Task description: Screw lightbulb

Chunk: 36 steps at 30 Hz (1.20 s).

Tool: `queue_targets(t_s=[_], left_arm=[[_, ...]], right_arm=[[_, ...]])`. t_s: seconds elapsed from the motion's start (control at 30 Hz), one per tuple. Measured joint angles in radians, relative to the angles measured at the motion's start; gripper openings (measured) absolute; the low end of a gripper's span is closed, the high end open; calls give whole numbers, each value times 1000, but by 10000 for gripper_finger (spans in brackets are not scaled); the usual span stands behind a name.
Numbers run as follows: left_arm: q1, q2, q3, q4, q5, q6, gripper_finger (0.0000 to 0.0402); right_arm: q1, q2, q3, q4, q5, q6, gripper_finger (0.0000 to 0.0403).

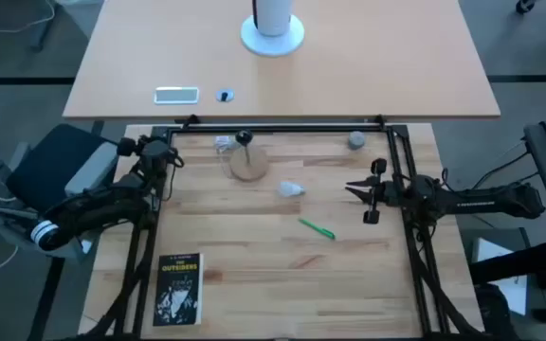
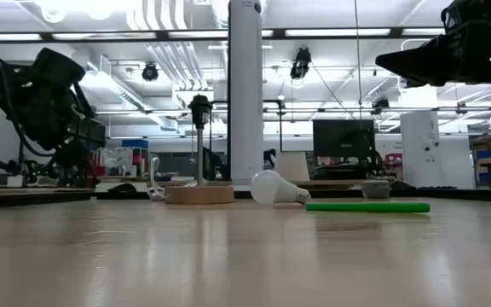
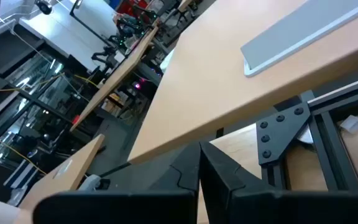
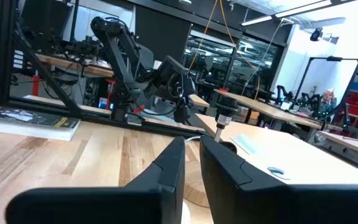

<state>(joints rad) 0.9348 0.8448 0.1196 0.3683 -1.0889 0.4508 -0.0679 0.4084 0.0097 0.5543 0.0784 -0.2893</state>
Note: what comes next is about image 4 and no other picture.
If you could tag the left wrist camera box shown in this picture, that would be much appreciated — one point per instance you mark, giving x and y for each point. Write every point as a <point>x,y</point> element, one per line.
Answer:
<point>172,65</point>

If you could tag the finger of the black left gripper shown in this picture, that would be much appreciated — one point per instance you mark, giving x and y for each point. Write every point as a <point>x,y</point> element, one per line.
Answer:
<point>178,115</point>
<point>188,110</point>

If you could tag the black aluminium table frame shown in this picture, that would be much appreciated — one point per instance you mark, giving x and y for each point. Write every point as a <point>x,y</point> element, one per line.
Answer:
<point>0,46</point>

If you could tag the light wood desk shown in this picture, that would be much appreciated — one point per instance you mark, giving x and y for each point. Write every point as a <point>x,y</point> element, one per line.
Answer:
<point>291,155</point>

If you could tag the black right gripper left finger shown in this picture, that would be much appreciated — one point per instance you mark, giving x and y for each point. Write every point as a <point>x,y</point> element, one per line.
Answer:
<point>104,205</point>

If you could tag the black ceiling camera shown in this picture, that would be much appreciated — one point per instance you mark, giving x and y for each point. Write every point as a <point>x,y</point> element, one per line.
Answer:
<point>316,34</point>

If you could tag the long wooden background table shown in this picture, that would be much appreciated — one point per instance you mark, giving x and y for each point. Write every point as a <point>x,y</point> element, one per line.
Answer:
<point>259,107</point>

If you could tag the dark cover book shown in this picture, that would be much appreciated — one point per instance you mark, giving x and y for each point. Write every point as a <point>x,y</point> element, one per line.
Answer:
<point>26,124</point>

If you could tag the grey round desk grommet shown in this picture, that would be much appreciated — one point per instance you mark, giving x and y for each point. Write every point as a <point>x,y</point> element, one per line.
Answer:
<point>277,171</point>

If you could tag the wooden background workbench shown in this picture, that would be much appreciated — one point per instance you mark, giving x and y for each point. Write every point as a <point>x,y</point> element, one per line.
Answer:
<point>73,64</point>

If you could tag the ceiling light strip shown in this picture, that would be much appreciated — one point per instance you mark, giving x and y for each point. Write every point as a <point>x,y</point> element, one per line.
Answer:
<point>303,8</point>

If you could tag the person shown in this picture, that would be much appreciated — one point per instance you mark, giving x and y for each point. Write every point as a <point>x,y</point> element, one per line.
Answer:
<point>327,99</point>

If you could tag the wooden base lamp stand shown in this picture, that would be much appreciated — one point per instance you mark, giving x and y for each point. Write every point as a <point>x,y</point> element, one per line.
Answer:
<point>225,109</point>

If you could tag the black background robot arm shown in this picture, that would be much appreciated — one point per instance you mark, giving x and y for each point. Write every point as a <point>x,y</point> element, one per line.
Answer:
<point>283,93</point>
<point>311,101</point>

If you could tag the black overhead rig frame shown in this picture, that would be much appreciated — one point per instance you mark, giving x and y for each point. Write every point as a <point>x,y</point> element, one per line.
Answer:
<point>334,58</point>

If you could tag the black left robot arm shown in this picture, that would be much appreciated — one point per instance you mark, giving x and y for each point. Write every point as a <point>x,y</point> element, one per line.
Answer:
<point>117,49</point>

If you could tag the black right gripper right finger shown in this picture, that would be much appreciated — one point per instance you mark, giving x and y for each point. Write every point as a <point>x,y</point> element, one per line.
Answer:
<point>291,205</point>

